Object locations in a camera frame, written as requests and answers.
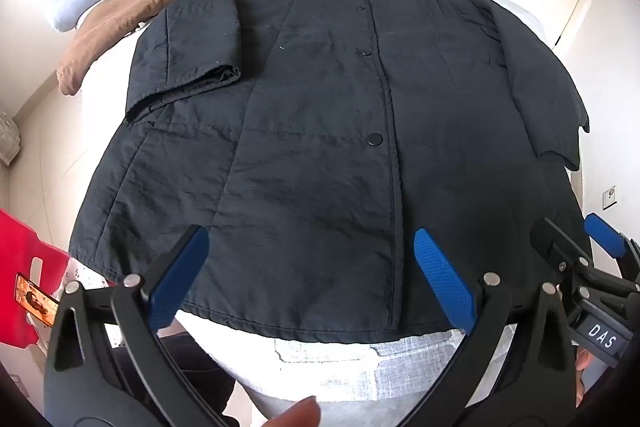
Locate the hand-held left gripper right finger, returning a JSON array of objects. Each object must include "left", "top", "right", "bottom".
[{"left": 413, "top": 227, "right": 583, "bottom": 427}]

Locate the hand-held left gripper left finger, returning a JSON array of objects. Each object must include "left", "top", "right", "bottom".
[{"left": 44, "top": 224, "right": 236, "bottom": 427}]

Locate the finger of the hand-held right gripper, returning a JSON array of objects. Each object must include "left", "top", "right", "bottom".
[
  {"left": 583, "top": 212, "right": 640, "bottom": 284},
  {"left": 530, "top": 217, "right": 632, "bottom": 304}
]

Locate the black quilted jacket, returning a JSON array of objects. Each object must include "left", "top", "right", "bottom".
[{"left": 67, "top": 0, "right": 593, "bottom": 343}]

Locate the person's right hand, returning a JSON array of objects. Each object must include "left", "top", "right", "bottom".
[{"left": 574, "top": 349, "right": 596, "bottom": 409}]

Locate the person's left hand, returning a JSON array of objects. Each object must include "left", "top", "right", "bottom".
[{"left": 262, "top": 396, "right": 322, "bottom": 427}]

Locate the bed with white bedspread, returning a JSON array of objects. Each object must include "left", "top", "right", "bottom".
[{"left": 15, "top": 0, "right": 596, "bottom": 427}]

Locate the orange shiny packet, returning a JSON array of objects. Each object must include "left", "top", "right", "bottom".
[{"left": 15, "top": 274, "right": 61, "bottom": 325}]

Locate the red plastic chair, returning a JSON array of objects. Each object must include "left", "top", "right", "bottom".
[{"left": 0, "top": 207, "right": 71, "bottom": 350}]

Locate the white fuzzy cloth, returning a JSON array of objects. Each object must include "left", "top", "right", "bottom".
[{"left": 0, "top": 112, "right": 21, "bottom": 166}]

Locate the brown pillow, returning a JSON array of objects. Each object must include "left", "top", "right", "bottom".
[{"left": 56, "top": 0, "right": 250, "bottom": 96}]

